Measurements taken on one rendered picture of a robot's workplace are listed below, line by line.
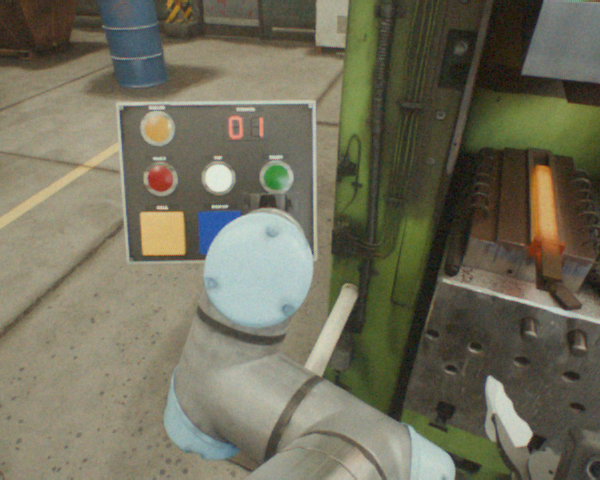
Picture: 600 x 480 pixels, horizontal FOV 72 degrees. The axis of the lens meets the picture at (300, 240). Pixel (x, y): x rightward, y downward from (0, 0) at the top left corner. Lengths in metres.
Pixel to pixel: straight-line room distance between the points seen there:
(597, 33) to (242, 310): 0.58
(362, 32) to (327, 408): 0.71
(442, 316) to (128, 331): 1.48
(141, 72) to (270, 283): 4.89
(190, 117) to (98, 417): 1.31
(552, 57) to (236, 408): 0.60
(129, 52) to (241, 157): 4.39
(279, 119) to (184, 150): 0.17
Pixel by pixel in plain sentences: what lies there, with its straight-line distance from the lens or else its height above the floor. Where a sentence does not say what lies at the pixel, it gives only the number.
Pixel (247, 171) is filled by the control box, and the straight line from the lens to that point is 0.73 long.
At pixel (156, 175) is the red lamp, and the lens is 0.76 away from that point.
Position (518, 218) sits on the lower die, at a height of 0.99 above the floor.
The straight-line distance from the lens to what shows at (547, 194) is 0.97.
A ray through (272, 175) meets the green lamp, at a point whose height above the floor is 1.09.
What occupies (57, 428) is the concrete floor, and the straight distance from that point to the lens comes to 1.85.
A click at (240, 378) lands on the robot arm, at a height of 1.18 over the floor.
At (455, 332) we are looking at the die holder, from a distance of 0.90.
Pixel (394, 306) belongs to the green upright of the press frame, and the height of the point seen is 0.61.
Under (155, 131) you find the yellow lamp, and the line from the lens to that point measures 0.76.
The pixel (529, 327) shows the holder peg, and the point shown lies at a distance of 0.83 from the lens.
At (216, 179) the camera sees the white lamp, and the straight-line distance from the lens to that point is 0.73.
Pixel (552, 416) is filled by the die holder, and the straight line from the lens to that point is 1.06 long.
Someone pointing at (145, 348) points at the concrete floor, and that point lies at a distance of 1.93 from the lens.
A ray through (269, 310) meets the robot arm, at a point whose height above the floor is 1.23.
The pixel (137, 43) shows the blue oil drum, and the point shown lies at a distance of 5.05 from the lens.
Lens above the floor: 1.44
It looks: 38 degrees down
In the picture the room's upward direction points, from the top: straight up
